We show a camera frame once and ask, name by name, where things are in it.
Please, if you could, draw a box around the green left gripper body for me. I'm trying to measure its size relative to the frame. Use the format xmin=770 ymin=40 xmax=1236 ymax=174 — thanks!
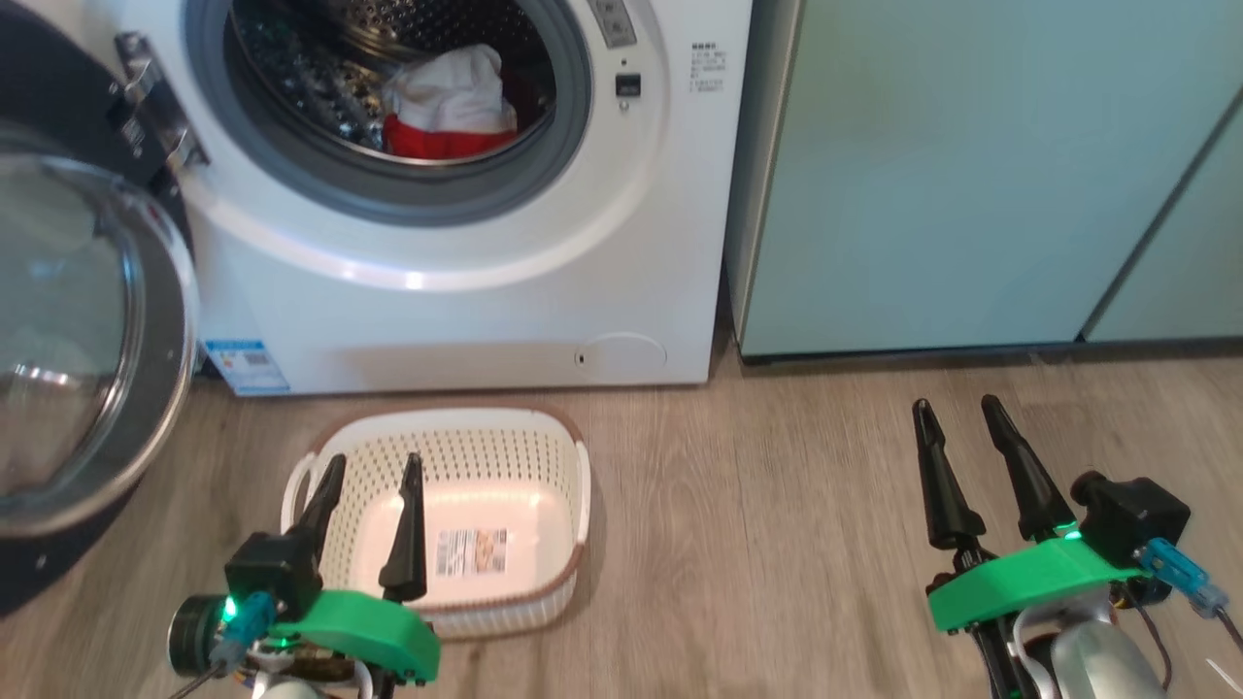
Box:
xmin=275 ymin=588 xmax=441 ymax=686

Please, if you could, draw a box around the right cable with blue connector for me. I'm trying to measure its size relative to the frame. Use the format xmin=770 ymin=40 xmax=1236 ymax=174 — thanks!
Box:
xmin=1117 ymin=538 xmax=1243 ymax=685

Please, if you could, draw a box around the pale teal cabinet front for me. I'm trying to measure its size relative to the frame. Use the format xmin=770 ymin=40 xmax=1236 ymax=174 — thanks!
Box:
xmin=722 ymin=0 xmax=1243 ymax=367
xmin=1082 ymin=105 xmax=1243 ymax=344

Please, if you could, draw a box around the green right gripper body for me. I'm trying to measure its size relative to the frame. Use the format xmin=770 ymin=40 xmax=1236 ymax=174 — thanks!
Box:
xmin=925 ymin=536 xmax=1144 ymax=634

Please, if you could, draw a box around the cream perforated laundry basket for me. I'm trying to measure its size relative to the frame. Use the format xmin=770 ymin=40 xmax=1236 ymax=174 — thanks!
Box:
xmin=281 ymin=405 xmax=592 ymax=641

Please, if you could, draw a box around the white garment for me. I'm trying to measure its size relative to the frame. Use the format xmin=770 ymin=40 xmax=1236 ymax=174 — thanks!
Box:
xmin=381 ymin=43 xmax=519 ymax=136

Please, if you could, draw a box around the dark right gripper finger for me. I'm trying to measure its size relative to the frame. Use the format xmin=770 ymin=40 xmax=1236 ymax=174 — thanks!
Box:
xmin=910 ymin=397 xmax=988 ymax=552
xmin=980 ymin=392 xmax=1080 ymax=543

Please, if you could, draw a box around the red garment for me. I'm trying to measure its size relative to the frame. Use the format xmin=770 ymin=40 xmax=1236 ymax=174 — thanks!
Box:
xmin=383 ymin=114 xmax=521 ymax=162

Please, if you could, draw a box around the blue energy label sticker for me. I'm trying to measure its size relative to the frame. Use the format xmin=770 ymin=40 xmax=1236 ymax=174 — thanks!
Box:
xmin=202 ymin=337 xmax=291 ymax=396

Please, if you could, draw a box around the cable with blue connector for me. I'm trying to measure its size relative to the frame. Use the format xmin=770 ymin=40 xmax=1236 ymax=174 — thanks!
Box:
xmin=170 ymin=591 xmax=280 ymax=699
xmin=1117 ymin=538 xmax=1243 ymax=685

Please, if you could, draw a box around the white washing machine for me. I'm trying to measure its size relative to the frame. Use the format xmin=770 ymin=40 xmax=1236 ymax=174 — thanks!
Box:
xmin=53 ymin=0 xmax=755 ymax=398

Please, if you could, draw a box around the left cable with blue connector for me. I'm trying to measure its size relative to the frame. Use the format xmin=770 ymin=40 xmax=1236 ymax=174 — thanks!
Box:
xmin=170 ymin=591 xmax=280 ymax=699

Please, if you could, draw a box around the round glass washing machine door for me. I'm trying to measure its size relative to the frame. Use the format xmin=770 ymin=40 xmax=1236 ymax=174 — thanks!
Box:
xmin=0 ymin=0 xmax=202 ymax=619

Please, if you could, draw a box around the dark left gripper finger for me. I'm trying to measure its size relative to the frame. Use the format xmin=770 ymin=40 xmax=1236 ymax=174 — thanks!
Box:
xmin=290 ymin=452 xmax=349 ymax=566
xmin=378 ymin=451 xmax=429 ymax=604

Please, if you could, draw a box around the printed basket label sticker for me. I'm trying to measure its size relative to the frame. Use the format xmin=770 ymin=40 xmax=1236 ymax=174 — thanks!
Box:
xmin=433 ymin=526 xmax=510 ymax=578

